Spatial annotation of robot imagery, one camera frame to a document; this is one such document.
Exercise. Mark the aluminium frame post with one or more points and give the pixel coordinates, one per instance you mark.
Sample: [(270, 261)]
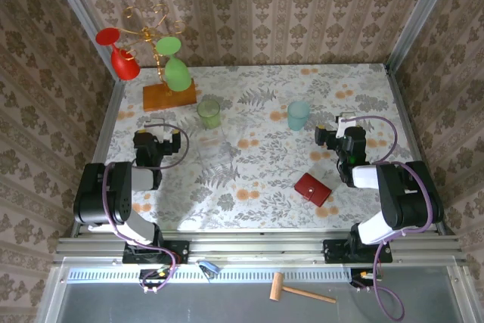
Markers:
[(419, 16), (81, 16)]

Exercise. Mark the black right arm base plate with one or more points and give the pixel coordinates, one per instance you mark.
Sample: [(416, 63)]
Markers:
[(332, 251)]

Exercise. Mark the red wine glass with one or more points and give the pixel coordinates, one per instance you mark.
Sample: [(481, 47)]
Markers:
[(125, 66)]

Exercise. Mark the wooden mallet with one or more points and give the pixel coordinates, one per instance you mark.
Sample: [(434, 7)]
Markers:
[(277, 287)]

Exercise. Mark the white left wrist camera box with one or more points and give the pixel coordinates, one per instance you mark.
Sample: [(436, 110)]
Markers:
[(163, 134)]

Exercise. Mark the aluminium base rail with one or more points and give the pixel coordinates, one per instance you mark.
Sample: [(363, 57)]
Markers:
[(257, 247)]

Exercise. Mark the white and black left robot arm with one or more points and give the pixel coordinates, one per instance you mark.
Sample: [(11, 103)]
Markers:
[(98, 194)]

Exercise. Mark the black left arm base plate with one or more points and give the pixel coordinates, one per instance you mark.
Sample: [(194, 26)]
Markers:
[(180, 249)]

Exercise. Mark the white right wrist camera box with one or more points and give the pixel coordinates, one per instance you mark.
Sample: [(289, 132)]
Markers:
[(342, 126)]

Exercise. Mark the aluminium table side rail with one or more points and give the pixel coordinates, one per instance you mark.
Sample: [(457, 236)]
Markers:
[(405, 111), (107, 115)]

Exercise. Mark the pale blue plastic cup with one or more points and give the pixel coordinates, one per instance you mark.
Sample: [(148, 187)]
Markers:
[(298, 117)]

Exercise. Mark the green wine glass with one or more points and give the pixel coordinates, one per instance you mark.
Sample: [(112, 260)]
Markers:
[(177, 75)]

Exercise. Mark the red leather card holder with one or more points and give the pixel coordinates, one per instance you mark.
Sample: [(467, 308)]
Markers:
[(312, 188)]

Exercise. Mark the grey metal shelf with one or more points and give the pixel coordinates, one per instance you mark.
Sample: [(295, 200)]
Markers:
[(189, 306)]

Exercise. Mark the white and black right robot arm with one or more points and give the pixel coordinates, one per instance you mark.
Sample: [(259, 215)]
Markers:
[(401, 202)]

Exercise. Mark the green plastic cup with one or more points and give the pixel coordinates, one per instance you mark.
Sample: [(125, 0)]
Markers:
[(208, 115)]

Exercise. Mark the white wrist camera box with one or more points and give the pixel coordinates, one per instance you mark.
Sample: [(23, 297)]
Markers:
[(163, 134), (342, 126)]

